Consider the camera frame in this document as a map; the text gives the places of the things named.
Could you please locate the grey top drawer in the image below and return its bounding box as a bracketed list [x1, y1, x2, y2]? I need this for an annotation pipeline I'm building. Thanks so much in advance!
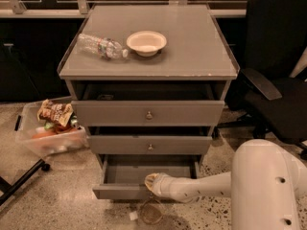
[72, 82, 224, 127]

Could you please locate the black rolling stand leg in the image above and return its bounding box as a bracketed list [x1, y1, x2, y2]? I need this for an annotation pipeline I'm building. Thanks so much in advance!
[0, 159, 50, 206]

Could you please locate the grey three-drawer cabinet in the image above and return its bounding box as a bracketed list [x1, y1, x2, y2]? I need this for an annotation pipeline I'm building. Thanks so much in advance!
[57, 4, 241, 201]

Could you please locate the clear plastic storage bin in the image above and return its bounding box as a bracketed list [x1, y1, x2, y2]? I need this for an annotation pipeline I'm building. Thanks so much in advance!
[15, 101, 88, 157]

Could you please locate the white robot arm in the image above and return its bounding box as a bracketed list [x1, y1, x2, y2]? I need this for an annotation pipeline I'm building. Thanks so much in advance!
[145, 139, 307, 230]

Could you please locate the grey bottom drawer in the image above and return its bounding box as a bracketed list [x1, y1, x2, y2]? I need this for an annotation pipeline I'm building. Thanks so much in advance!
[93, 154, 201, 200]

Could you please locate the clear plastic cup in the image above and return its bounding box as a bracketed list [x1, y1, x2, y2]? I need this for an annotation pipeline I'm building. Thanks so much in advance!
[139, 198, 164, 225]

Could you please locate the small white paper scrap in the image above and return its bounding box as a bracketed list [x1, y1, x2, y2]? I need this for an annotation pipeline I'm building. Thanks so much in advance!
[129, 211, 138, 220]

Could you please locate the black office chair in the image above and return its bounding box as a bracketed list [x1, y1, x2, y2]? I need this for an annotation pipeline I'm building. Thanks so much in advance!
[218, 0, 307, 159]

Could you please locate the clear plastic water bottle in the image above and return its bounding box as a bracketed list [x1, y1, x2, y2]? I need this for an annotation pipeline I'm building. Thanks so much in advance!
[77, 34, 129, 59]

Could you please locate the white paper bowl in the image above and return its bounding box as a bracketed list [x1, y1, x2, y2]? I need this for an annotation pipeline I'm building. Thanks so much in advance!
[126, 31, 167, 57]

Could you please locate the grey middle drawer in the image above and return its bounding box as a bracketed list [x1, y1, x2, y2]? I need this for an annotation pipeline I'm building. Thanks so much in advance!
[88, 126, 212, 154]

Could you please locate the brown snack bag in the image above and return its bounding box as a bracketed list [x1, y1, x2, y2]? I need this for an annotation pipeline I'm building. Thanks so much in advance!
[37, 100, 73, 127]

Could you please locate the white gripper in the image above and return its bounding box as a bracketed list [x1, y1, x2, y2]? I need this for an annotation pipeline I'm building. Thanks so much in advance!
[145, 173, 175, 198]

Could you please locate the grey drawer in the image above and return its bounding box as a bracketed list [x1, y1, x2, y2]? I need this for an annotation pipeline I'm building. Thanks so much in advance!
[93, 154, 201, 200]
[72, 82, 224, 127]
[88, 126, 212, 154]

